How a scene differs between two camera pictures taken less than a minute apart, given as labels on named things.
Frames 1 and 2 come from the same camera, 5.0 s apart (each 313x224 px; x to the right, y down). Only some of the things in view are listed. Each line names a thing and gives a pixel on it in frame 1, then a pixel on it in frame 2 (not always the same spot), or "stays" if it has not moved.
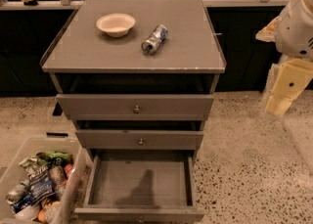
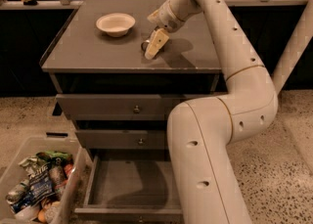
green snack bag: x=57 y=157 stays
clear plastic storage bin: x=45 y=182 stays
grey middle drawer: x=136 y=139 stays
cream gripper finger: x=268 y=33 → x=155 y=17
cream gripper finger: x=286 y=83 → x=156 y=42
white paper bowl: x=116 y=24 stays
